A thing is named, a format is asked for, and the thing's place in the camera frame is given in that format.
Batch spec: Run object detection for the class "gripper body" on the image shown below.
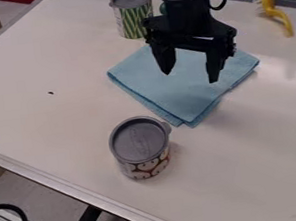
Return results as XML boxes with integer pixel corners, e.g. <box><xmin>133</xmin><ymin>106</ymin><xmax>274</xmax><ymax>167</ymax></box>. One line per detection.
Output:
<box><xmin>137</xmin><ymin>0</ymin><xmax>241</xmax><ymax>67</ymax></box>

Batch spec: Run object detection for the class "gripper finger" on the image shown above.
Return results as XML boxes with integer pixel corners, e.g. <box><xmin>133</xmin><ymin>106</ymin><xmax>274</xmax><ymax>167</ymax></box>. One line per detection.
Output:
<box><xmin>148</xmin><ymin>40</ymin><xmax>181</xmax><ymax>78</ymax></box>
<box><xmin>202</xmin><ymin>43</ymin><xmax>235</xmax><ymax>85</ymax></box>

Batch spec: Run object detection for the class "blue cloth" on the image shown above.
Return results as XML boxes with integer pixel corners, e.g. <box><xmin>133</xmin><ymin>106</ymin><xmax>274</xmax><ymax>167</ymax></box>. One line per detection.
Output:
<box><xmin>103</xmin><ymin>32</ymin><xmax>268</xmax><ymax>138</ymax></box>

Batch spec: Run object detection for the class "green striped can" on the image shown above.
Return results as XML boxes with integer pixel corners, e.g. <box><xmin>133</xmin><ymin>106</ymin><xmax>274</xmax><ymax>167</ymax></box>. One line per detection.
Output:
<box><xmin>108</xmin><ymin>0</ymin><xmax>159</xmax><ymax>42</ymax></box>

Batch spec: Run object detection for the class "yellow tool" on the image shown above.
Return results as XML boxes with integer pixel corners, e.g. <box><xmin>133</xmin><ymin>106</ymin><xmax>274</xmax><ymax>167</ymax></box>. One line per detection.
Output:
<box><xmin>256</xmin><ymin>0</ymin><xmax>296</xmax><ymax>41</ymax></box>

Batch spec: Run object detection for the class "red patterned can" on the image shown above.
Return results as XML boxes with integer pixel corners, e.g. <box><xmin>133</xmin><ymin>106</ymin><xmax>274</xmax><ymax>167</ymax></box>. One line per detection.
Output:
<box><xmin>104</xmin><ymin>112</ymin><xmax>179</xmax><ymax>184</ymax></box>

